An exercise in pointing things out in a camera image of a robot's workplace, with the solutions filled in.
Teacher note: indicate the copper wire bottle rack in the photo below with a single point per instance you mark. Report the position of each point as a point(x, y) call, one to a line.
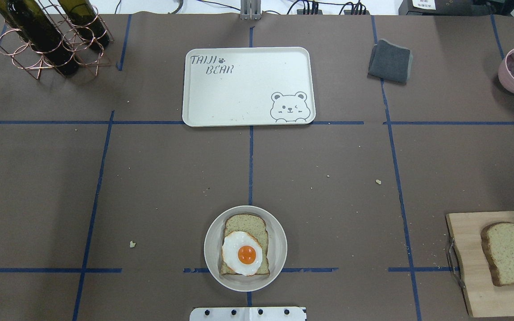
point(24, 57)

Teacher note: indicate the dark green wine bottle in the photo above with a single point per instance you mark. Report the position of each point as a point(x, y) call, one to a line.
point(32, 24)

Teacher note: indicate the metal cutting board handle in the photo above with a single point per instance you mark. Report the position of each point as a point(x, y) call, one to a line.
point(453, 263)

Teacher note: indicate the round white plate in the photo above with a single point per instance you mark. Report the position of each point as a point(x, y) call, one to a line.
point(277, 252)

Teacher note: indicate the white bear serving tray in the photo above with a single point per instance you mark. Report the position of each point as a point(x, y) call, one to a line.
point(248, 87)

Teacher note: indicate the grey metal camera post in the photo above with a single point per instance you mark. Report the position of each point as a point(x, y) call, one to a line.
point(250, 10)

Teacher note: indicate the fried egg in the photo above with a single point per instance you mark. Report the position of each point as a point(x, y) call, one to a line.
point(242, 253)

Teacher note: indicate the wooden cutting board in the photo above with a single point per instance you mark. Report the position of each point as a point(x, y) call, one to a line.
point(482, 298)

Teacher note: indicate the dark device top right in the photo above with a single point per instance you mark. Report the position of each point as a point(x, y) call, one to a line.
point(456, 8)

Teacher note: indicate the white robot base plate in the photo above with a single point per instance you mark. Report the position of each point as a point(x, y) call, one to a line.
point(290, 313)

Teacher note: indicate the folded grey cloth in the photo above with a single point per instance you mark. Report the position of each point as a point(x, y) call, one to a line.
point(390, 61)

